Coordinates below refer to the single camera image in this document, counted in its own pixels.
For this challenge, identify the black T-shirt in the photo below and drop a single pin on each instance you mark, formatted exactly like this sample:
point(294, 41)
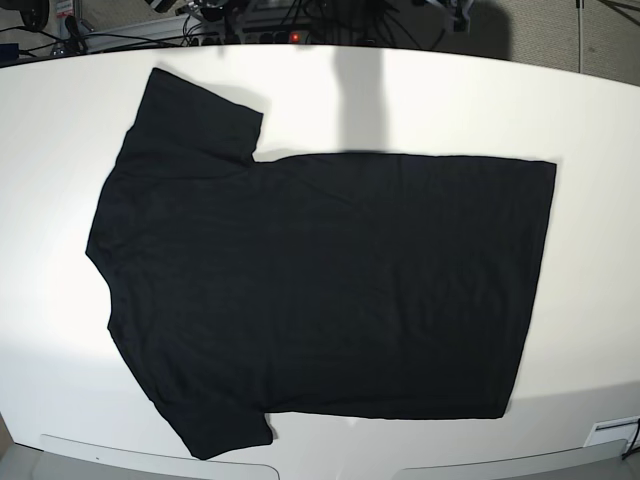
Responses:
point(357, 284)

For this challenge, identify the black power strip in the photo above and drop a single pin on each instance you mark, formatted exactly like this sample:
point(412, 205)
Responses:
point(266, 37)

